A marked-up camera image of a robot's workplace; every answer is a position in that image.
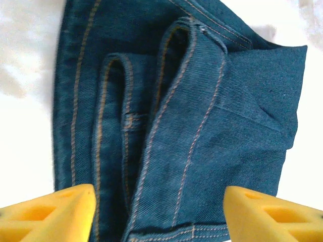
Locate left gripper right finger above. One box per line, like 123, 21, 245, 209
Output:
224, 186, 323, 242

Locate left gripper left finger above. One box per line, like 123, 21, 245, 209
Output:
0, 183, 98, 242

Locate blue denim jeans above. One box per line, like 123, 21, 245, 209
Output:
51, 0, 309, 242

